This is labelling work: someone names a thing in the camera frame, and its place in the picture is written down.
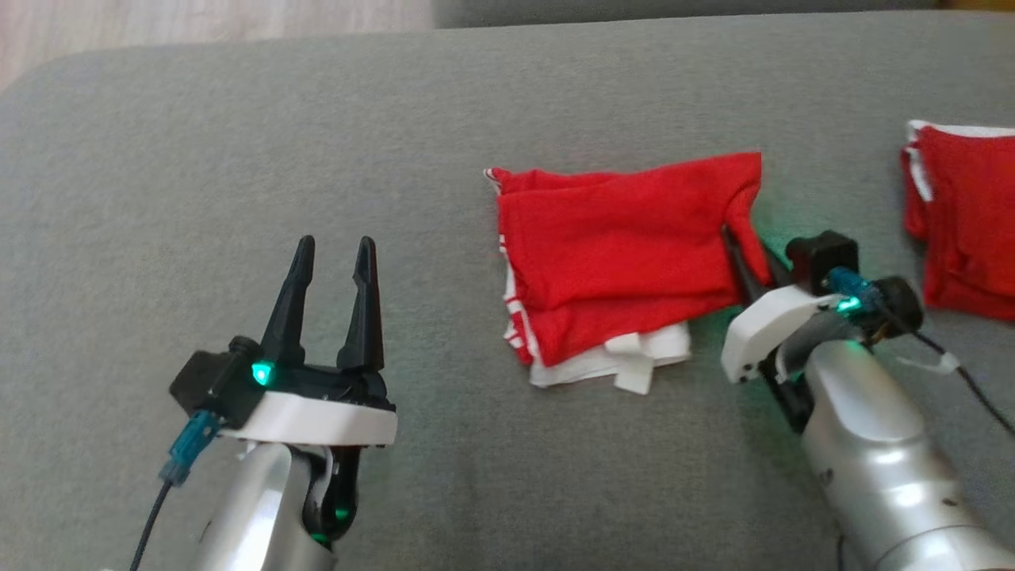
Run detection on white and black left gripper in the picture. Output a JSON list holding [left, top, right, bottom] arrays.
[[220, 235, 399, 447]]

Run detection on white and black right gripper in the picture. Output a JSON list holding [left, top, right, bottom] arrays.
[[719, 227, 848, 386]]

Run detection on red and white basketball jersey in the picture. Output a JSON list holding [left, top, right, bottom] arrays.
[[484, 151, 774, 396]]

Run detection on red shorts with white stripe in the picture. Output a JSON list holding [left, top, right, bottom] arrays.
[[900, 120, 1015, 322]]

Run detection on grey fabric sofa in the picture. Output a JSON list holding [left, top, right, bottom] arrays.
[[0, 10, 1015, 571]]

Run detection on grey fabric sofa backrest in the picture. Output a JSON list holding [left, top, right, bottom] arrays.
[[432, 0, 944, 30]]

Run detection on black left cable, blue plug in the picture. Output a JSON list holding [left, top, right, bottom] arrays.
[[127, 410, 223, 571]]

